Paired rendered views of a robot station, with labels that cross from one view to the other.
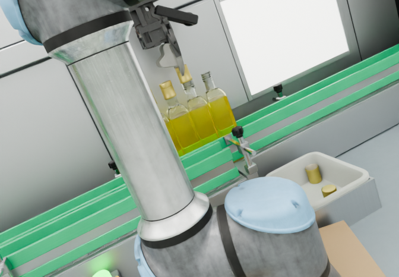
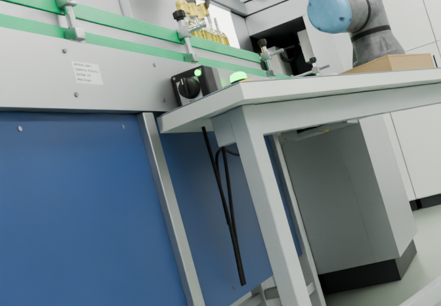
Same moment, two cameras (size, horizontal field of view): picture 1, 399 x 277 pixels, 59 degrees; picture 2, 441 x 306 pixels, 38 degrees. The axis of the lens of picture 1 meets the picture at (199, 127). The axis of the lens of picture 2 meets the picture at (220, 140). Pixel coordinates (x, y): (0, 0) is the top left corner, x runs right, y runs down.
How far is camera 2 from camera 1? 1.88 m
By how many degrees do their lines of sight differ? 58
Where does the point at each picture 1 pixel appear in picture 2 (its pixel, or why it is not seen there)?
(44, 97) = not seen: outside the picture
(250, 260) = (372, 2)
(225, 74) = not seen: hidden behind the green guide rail
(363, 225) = not seen: hidden behind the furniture
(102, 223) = (217, 51)
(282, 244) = not seen: outside the picture
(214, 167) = (254, 60)
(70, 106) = (112, 3)
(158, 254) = not seen: outside the picture
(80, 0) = not seen: outside the picture
